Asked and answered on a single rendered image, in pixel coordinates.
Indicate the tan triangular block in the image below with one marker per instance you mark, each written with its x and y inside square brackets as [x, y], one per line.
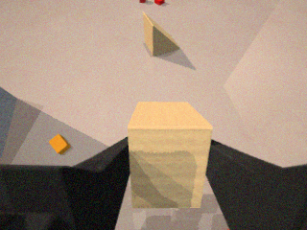
[169, 144]
[156, 38]

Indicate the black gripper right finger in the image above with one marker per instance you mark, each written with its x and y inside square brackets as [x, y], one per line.
[254, 194]

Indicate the small orange block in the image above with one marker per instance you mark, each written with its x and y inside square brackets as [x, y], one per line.
[59, 144]

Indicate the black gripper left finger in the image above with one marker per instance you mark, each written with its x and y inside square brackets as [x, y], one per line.
[87, 196]

